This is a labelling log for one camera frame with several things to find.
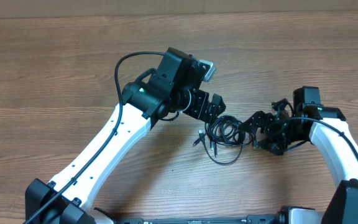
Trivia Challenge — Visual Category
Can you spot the black USB cable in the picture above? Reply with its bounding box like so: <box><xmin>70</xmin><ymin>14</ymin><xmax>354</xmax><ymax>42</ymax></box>
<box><xmin>192</xmin><ymin>114</ymin><xmax>256</xmax><ymax>166</ymax></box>

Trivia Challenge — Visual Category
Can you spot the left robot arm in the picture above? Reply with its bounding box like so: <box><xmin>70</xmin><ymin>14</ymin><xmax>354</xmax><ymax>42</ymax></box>
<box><xmin>25</xmin><ymin>47</ymin><xmax>226</xmax><ymax>223</ymax></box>

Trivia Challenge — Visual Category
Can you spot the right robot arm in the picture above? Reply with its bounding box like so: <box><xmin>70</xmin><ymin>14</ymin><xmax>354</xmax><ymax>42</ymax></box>
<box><xmin>239</xmin><ymin>86</ymin><xmax>358</xmax><ymax>223</ymax></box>

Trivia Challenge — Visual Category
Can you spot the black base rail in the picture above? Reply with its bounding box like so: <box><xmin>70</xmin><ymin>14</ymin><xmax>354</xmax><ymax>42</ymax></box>
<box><xmin>88</xmin><ymin>205</ymin><xmax>332</xmax><ymax>224</ymax></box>

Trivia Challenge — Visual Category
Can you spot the black left camera cable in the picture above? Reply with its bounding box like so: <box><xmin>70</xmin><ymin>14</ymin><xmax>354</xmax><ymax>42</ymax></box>
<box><xmin>23</xmin><ymin>51</ymin><xmax>167</xmax><ymax>224</ymax></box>

